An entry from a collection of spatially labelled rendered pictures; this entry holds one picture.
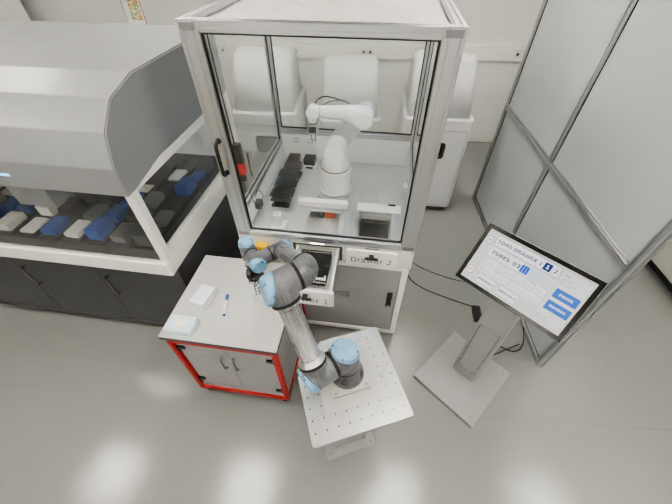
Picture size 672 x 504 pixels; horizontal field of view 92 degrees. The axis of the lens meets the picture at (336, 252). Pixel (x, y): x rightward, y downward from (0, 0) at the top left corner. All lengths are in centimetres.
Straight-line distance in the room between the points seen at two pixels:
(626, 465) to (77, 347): 371
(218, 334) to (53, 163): 104
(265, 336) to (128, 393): 130
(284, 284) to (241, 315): 71
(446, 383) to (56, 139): 249
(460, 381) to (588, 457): 79
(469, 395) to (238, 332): 156
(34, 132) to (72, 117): 18
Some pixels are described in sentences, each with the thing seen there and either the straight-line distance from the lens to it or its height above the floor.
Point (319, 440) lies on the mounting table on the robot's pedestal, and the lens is 152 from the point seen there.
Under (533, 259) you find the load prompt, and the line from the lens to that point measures 172.
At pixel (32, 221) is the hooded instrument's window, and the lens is 235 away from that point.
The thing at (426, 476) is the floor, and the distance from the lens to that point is 233.
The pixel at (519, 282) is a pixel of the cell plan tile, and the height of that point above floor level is 106.
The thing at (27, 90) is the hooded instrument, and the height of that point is 174.
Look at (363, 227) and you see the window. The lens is 176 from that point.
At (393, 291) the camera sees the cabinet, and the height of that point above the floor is 56.
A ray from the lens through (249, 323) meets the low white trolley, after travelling 180.
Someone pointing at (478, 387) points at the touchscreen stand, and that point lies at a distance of 255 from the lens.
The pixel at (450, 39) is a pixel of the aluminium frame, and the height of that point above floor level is 195.
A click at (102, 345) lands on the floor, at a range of 309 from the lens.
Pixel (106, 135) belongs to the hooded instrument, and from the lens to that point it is 168.
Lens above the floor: 224
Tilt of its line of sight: 46 degrees down
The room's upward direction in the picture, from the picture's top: straight up
